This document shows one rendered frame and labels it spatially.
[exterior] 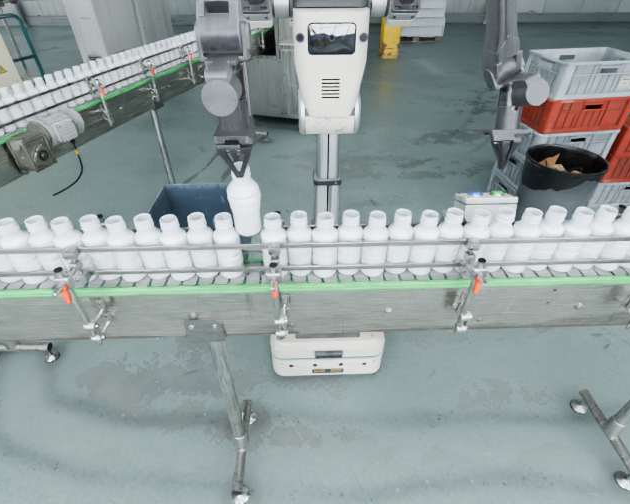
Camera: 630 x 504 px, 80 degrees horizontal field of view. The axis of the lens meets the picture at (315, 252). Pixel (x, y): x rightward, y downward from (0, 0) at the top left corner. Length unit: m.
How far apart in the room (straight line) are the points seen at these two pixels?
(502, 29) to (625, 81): 2.30
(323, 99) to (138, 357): 1.57
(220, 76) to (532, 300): 0.89
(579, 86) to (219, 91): 2.67
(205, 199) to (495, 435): 1.56
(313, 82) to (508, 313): 0.90
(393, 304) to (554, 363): 1.45
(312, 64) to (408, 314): 0.81
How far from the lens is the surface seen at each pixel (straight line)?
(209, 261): 0.93
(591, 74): 3.09
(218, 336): 1.06
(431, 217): 0.92
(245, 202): 0.81
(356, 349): 1.75
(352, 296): 0.95
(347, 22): 1.30
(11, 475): 2.12
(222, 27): 0.71
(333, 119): 1.36
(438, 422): 1.91
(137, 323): 1.09
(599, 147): 3.43
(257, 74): 4.67
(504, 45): 1.06
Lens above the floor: 1.63
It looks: 38 degrees down
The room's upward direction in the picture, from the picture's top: straight up
